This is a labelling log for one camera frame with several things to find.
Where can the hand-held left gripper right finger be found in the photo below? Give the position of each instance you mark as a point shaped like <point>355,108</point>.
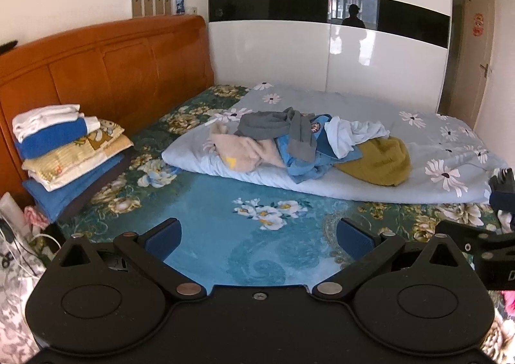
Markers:
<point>354,240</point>

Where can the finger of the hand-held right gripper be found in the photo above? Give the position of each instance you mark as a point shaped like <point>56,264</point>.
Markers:
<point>458,233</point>

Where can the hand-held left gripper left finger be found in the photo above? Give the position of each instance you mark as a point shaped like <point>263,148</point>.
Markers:
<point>163,240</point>

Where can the grey pants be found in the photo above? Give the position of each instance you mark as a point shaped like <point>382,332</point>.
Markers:
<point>261,124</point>

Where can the dark clothes pile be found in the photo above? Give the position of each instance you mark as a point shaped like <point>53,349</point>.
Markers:
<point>503,187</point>

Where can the bright pink cloth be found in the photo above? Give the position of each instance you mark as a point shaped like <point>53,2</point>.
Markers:
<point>509,301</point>

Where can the teal floral bed sheet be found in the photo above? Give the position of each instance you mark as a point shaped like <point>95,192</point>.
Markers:
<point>209,207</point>

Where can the mustard yellow sweater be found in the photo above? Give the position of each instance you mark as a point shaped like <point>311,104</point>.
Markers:
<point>382,165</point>

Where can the dark brown pillow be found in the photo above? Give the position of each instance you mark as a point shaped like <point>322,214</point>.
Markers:
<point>108,179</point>

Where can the blue fleece jacket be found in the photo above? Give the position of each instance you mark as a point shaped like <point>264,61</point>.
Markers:
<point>309,171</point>

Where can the white shirt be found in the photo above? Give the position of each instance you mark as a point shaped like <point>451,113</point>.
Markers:
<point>342,138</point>

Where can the beige fleece garment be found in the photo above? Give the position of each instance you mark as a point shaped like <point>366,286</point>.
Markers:
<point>249,150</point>

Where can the pale pink crumpled cloth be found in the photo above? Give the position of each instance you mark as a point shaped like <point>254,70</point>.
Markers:
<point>36,217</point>

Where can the light blue daisy quilt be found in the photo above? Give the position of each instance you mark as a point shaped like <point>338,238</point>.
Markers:
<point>362,106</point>

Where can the blue folded towel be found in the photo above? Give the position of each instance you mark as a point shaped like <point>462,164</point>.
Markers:
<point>52,138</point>

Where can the white paper bag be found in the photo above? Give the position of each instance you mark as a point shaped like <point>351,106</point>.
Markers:
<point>12,211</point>

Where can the beige room door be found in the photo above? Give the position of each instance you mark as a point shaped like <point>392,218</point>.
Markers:
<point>474,78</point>

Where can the grey white patterned cloth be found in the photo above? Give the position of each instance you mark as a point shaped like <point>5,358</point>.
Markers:
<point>12,307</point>

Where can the white folded cloth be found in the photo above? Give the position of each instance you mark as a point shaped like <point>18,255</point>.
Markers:
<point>40,120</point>

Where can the orange wooden headboard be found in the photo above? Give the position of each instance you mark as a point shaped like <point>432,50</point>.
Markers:
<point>100,66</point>

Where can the red door decoration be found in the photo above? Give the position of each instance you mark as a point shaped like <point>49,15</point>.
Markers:
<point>478,25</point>

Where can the glossy white wardrobe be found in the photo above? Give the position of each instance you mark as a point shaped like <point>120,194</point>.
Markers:
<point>261,46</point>

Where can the small blue bag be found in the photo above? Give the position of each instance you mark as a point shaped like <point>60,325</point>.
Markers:
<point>180,4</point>

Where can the small black device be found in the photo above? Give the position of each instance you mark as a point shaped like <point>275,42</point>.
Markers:
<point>8,47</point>

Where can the beige wall plate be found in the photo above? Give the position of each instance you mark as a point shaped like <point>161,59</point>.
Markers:
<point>149,6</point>
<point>169,6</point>
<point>159,6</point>
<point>137,7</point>

